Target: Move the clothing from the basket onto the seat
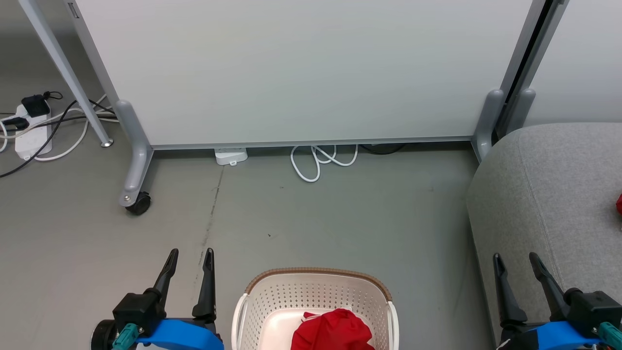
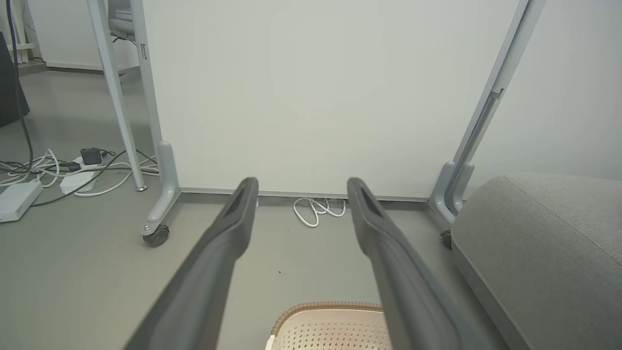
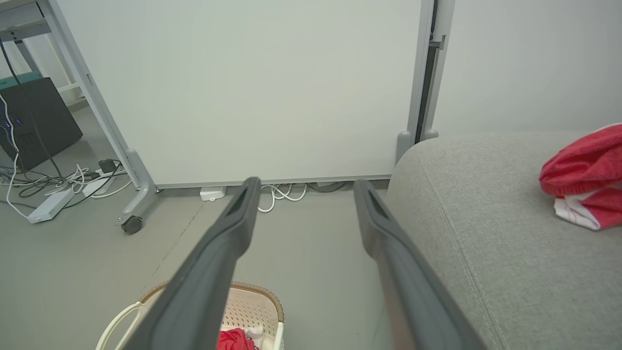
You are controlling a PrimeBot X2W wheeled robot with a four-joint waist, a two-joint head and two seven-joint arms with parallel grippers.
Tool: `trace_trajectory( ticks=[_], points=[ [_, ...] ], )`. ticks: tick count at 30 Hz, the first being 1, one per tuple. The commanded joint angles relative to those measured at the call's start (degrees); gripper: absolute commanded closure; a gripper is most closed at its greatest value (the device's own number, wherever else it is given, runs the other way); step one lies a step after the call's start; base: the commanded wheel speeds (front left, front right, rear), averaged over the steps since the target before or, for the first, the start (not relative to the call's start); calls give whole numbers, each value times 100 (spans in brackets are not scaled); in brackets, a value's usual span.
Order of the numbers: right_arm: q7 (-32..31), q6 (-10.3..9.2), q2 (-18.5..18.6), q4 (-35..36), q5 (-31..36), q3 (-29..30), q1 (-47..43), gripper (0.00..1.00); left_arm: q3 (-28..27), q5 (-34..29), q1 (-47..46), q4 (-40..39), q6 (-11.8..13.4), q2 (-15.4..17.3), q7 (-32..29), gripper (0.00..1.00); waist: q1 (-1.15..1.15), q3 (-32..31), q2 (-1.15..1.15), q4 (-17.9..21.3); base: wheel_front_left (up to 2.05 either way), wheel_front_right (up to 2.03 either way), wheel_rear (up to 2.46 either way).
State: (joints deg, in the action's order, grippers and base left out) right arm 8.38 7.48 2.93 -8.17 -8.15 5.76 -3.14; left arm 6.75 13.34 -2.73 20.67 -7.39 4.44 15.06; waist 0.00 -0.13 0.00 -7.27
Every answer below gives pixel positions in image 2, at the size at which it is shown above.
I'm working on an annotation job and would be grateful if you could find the white coiled cable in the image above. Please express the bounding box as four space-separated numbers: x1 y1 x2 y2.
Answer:
293 196 347 228

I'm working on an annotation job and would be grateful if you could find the black floor cable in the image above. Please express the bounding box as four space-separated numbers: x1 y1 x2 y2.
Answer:
0 148 158 208

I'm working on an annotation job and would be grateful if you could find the dark grey bulky object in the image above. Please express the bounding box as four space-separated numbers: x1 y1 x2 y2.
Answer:
0 31 31 128

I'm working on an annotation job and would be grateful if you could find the grey office chair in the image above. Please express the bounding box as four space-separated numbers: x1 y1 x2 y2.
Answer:
107 0 138 45

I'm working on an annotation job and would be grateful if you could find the dark blue hanging cable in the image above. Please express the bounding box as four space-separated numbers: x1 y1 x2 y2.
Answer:
5 0 35 172

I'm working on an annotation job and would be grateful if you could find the grey fabric sofa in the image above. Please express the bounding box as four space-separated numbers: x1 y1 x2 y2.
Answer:
450 174 622 350

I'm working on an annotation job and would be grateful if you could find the white furniture frame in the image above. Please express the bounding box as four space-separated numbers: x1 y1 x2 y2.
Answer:
0 0 40 64

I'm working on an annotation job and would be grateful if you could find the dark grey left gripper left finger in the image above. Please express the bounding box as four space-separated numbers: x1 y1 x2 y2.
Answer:
124 177 259 350

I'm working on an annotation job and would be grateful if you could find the narrow white partition panel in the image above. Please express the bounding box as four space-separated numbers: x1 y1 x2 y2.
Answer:
444 0 622 217

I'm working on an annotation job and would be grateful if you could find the white floor cable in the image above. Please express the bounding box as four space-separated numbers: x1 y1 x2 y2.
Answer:
0 148 161 198

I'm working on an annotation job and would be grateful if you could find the wide white partition panel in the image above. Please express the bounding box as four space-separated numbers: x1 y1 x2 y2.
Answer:
129 0 531 238

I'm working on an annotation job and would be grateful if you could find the black power adapter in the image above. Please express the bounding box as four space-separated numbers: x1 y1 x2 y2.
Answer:
80 147 103 166

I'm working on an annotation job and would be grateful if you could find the white power strip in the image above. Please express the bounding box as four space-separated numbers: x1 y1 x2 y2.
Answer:
59 156 105 195

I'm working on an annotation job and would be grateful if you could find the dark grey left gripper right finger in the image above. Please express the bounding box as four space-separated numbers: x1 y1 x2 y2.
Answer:
346 177 492 350

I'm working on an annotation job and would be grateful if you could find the flat white box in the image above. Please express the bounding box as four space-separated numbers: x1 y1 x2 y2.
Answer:
0 180 44 224

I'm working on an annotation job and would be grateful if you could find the cream perforated laundry basket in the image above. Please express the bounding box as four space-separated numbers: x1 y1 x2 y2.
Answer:
264 301 395 350

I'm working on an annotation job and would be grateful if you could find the grey slanted table leg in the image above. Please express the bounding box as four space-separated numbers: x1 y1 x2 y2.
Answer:
87 0 148 192

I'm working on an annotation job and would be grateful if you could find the black caster wheel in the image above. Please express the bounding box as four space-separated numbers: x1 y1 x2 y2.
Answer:
143 224 171 248

